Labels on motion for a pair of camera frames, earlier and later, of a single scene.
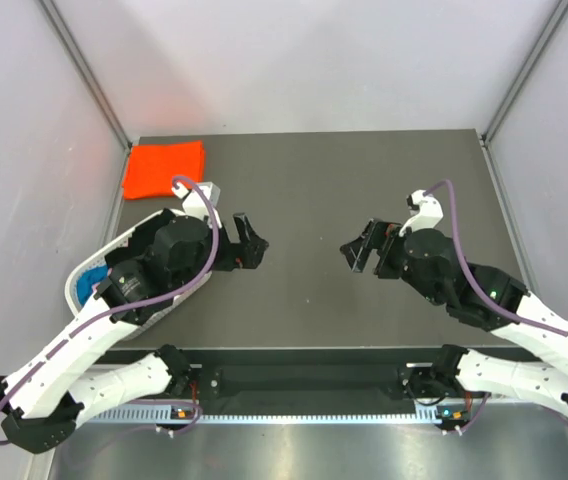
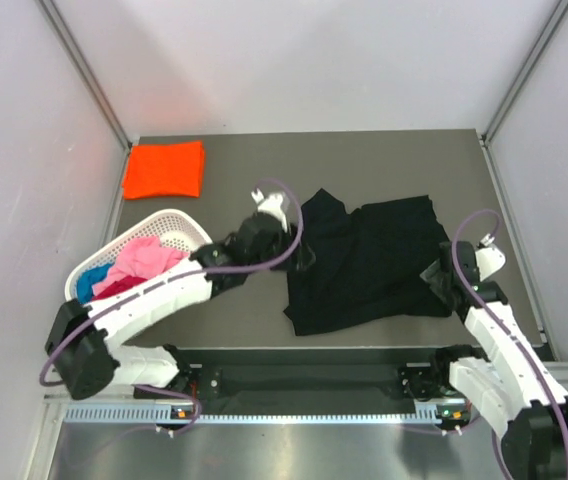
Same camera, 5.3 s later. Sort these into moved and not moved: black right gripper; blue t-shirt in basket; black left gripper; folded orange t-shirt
Moved: black left gripper; black right gripper
Not moved: blue t-shirt in basket; folded orange t-shirt
